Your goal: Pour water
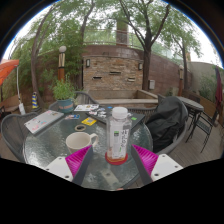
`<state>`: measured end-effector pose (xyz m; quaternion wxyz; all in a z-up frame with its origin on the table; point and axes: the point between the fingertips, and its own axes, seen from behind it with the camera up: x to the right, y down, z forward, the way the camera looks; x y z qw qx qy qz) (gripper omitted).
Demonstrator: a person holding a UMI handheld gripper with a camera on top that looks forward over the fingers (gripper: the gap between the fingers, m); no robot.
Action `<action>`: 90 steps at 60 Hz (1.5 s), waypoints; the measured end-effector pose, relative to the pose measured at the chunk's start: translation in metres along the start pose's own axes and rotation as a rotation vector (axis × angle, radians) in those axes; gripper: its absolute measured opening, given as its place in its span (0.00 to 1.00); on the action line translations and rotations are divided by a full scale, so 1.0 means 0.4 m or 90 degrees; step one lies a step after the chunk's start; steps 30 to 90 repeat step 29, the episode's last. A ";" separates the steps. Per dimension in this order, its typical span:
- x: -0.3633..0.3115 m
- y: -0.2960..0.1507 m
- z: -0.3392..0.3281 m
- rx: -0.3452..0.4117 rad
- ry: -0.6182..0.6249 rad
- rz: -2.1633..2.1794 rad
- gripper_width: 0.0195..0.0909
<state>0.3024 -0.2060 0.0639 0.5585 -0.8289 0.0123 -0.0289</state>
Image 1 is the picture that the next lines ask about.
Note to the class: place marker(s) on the cream ceramic mug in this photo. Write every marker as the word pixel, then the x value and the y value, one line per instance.
pixel 77 143

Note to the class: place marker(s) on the clear plastic drink bottle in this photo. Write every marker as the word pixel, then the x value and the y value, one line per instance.
pixel 118 136

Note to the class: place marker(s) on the black laptop with stickers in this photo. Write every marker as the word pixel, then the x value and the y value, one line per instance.
pixel 136 120

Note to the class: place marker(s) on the dark round side table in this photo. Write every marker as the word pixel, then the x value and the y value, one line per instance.
pixel 193 104

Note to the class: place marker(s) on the small blue card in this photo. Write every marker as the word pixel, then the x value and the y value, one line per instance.
pixel 72 116

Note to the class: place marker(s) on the green plant in blue pot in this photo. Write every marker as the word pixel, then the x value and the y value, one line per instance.
pixel 63 91

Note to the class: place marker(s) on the white printed booklet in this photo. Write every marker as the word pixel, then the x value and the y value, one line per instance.
pixel 86 107

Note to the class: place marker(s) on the wooden lamp post with globe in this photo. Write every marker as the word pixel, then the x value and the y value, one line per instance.
pixel 181 81
pixel 61 65

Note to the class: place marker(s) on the white umbrella pole with base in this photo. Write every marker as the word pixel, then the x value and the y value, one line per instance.
pixel 22 109

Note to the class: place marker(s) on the orange patio umbrella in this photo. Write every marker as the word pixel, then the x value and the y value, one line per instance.
pixel 7 68

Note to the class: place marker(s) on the yellow blue striped cone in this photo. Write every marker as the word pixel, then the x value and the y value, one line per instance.
pixel 35 101

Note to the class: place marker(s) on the grey wall box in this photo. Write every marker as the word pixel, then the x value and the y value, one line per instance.
pixel 151 84

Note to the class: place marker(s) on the black wall lamp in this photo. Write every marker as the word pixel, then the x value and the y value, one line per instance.
pixel 140 66
pixel 88 63

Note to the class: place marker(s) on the closed red umbrella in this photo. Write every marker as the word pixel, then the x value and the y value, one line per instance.
pixel 219 90

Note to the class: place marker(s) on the yellow card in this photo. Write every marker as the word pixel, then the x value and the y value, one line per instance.
pixel 89 121

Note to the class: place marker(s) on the silver laptop with stickers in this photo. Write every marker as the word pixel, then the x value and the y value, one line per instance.
pixel 43 121

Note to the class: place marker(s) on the brown tape roll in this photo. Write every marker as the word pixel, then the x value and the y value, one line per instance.
pixel 76 128

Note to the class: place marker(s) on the wooden bench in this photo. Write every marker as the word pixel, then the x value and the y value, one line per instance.
pixel 10 103

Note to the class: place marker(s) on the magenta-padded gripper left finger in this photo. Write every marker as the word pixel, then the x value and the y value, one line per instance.
pixel 77 160

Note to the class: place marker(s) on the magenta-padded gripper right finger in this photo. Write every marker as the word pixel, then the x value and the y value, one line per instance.
pixel 146 159

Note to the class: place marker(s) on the black jacket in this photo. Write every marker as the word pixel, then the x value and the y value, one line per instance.
pixel 166 121

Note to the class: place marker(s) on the black metal chair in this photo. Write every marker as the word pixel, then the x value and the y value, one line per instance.
pixel 205 126

